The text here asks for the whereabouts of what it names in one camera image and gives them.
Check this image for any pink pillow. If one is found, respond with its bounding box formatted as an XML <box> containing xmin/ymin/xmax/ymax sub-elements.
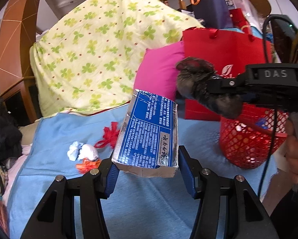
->
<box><xmin>133</xmin><ymin>41</ymin><xmax>185</xmax><ymax>101</ymax></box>

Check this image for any red mesh trash basket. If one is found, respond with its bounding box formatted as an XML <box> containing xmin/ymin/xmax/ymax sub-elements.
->
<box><xmin>218</xmin><ymin>102</ymin><xmax>290</xmax><ymax>169</ymax></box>

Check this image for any brown wooden pillar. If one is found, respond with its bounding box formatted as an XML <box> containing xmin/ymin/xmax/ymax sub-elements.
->
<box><xmin>0</xmin><ymin>0</ymin><xmax>41</xmax><ymax>126</ymax></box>

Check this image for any red Nilrich paper bag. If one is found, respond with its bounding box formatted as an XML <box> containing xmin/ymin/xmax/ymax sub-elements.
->
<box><xmin>182</xmin><ymin>27</ymin><xmax>274</xmax><ymax>122</ymax></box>

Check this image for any light blue sock bundle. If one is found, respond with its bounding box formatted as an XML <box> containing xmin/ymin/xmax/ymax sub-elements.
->
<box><xmin>67</xmin><ymin>141</ymin><xmax>84</xmax><ymax>161</ymax></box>

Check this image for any red ribbon bow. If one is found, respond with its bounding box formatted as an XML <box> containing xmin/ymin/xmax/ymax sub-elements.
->
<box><xmin>94</xmin><ymin>122</ymin><xmax>120</xmax><ymax>149</ymax></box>

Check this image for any navy blue bag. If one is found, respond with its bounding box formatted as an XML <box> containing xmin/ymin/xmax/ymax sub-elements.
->
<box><xmin>191</xmin><ymin>0</ymin><xmax>233</xmax><ymax>29</ymax></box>

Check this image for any clear plastic storage bin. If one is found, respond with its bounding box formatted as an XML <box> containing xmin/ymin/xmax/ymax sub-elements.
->
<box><xmin>225</xmin><ymin>0</ymin><xmax>260</xmax><ymax>30</ymax></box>

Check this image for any black clothes pile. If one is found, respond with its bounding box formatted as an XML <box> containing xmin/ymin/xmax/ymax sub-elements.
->
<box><xmin>0</xmin><ymin>100</ymin><xmax>22</xmax><ymax>165</ymax></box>

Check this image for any light blue blanket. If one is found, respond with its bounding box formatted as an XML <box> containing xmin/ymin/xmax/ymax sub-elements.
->
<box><xmin>7</xmin><ymin>106</ymin><xmax>277</xmax><ymax>238</ymax></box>

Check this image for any blue white toothpaste box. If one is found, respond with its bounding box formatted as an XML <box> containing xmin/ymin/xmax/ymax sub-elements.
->
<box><xmin>112</xmin><ymin>89</ymin><xmax>179</xmax><ymax>178</ymax></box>

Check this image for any green clover quilt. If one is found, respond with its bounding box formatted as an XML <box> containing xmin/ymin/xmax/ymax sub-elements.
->
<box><xmin>30</xmin><ymin>0</ymin><xmax>200</xmax><ymax>117</ymax></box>

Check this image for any dark red gift box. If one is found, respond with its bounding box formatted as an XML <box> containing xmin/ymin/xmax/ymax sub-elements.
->
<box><xmin>229</xmin><ymin>8</ymin><xmax>253</xmax><ymax>35</ymax></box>

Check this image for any orange wrapper bundle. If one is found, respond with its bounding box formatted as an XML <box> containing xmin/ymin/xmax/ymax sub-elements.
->
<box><xmin>75</xmin><ymin>158</ymin><xmax>101</xmax><ymax>174</ymax></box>

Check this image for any person right hand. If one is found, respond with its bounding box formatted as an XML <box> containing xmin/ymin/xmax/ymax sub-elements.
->
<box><xmin>285</xmin><ymin>120</ymin><xmax>298</xmax><ymax>184</ymax></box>

